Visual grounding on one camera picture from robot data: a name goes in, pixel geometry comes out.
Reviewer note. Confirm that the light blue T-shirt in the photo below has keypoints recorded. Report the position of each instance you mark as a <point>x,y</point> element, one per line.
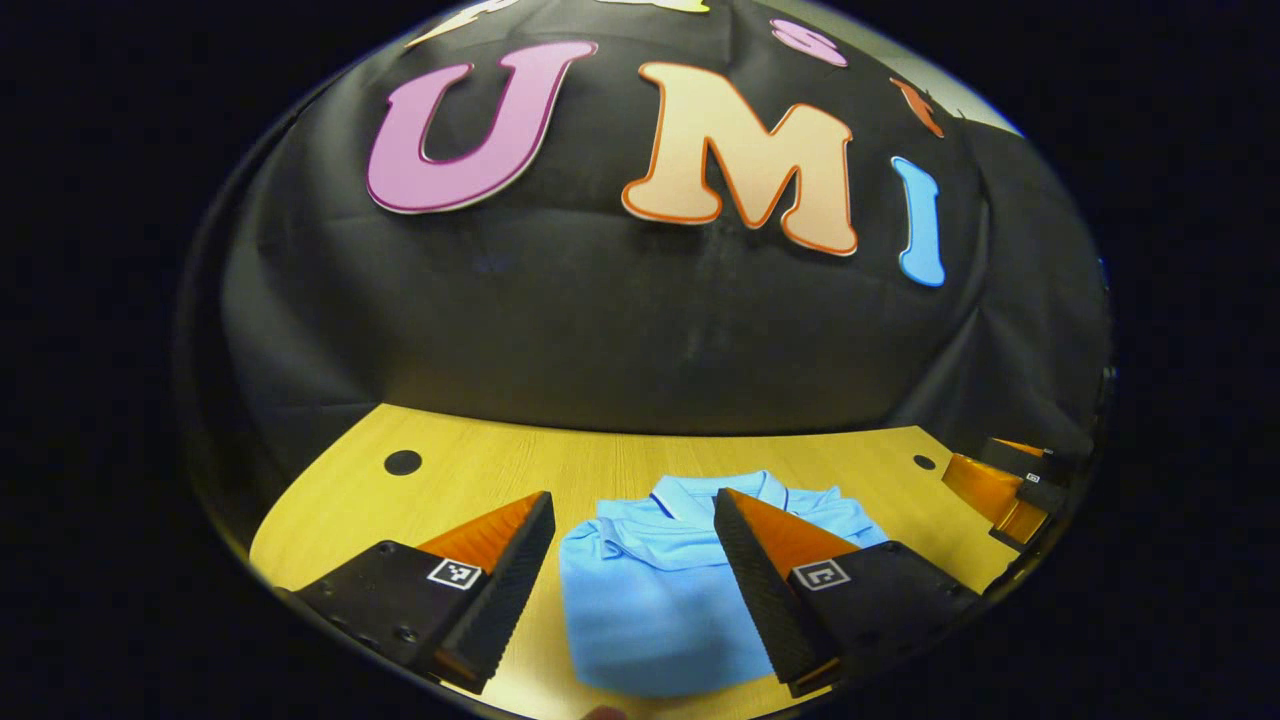
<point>650,600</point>

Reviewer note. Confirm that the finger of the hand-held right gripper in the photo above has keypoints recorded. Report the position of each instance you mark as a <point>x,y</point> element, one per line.
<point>1042,492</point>
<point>1030,462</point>

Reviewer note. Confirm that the black backdrop cloth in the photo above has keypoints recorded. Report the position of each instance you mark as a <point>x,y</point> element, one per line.
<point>600,330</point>

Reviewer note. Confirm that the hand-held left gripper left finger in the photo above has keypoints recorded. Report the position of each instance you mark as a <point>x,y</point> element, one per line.
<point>500,610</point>

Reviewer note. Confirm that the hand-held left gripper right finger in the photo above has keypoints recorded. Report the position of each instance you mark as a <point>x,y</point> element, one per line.
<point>765,610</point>

